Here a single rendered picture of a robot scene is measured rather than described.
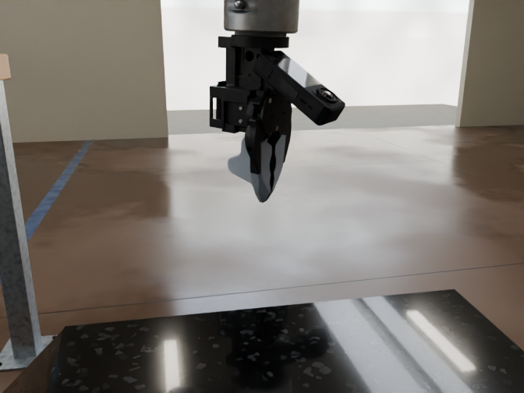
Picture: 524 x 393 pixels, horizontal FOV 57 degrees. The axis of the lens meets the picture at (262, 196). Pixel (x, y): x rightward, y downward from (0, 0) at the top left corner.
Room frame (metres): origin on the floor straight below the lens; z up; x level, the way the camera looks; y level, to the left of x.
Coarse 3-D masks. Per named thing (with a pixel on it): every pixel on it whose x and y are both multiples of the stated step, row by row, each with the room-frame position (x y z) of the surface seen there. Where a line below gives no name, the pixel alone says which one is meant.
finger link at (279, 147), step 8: (272, 136) 0.63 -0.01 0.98; (280, 136) 0.62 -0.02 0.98; (272, 144) 0.62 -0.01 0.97; (280, 144) 0.62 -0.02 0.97; (272, 152) 0.62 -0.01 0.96; (280, 152) 0.63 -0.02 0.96; (272, 160) 0.62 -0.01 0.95; (280, 160) 0.63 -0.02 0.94; (272, 168) 0.62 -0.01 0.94; (280, 168) 0.63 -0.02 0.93; (272, 176) 0.62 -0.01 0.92; (272, 184) 0.62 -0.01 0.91; (272, 192) 0.62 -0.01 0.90
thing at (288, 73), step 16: (256, 64) 0.59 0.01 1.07; (272, 64) 0.57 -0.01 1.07; (288, 64) 0.59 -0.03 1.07; (272, 80) 0.58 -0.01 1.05; (288, 80) 0.56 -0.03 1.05; (304, 80) 0.57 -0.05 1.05; (288, 96) 0.56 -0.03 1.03; (304, 96) 0.55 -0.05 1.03; (320, 96) 0.55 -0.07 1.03; (336, 96) 0.56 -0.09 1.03; (304, 112) 0.55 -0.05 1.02; (320, 112) 0.54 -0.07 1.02; (336, 112) 0.55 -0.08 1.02
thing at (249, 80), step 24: (240, 48) 0.62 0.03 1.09; (264, 48) 0.60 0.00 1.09; (240, 72) 0.62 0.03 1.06; (216, 96) 0.61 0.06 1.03; (240, 96) 0.59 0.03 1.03; (264, 96) 0.58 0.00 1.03; (216, 120) 0.61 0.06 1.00; (240, 120) 0.60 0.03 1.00; (264, 120) 0.58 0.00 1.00; (288, 120) 0.63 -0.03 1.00
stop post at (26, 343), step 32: (0, 64) 1.55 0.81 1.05; (0, 96) 1.57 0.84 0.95; (0, 128) 1.54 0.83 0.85; (0, 160) 1.53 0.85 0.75; (0, 192) 1.53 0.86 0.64; (0, 224) 1.53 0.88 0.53; (0, 256) 1.53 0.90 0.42; (32, 288) 1.60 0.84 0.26; (32, 320) 1.55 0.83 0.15; (32, 352) 1.53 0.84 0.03
